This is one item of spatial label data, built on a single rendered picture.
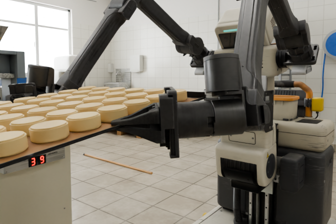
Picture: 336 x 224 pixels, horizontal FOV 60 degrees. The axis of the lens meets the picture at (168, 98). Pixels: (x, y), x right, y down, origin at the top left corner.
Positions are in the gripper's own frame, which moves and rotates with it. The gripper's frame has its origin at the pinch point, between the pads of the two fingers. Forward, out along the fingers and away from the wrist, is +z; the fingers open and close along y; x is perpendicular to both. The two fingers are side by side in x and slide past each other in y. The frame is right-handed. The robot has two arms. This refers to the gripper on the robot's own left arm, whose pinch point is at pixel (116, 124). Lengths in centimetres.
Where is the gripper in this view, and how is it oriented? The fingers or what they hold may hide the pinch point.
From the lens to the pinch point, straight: 45.7
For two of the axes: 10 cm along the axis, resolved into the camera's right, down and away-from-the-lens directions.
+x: -1.0, -1.5, 9.8
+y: 0.5, 9.9, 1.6
